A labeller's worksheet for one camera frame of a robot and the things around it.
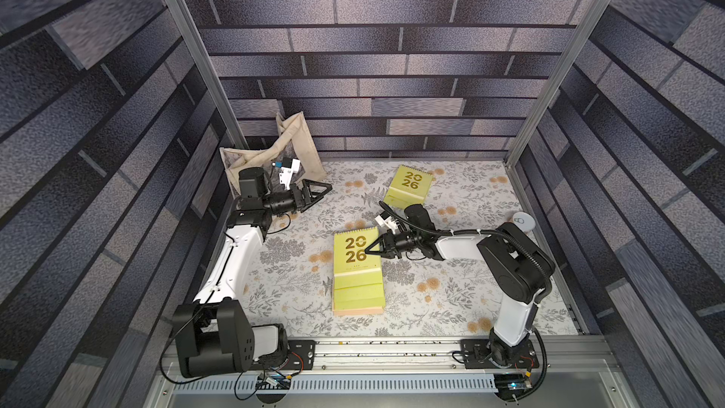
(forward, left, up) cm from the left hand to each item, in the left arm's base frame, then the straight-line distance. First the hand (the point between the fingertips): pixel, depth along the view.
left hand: (326, 192), depth 73 cm
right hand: (-7, -10, -20) cm, 24 cm away
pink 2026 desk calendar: (-22, -8, -29) cm, 37 cm away
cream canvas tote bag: (+28, +15, -6) cm, 32 cm away
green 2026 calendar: (-15, -9, -23) cm, 28 cm away
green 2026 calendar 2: (+25, -27, -27) cm, 46 cm away
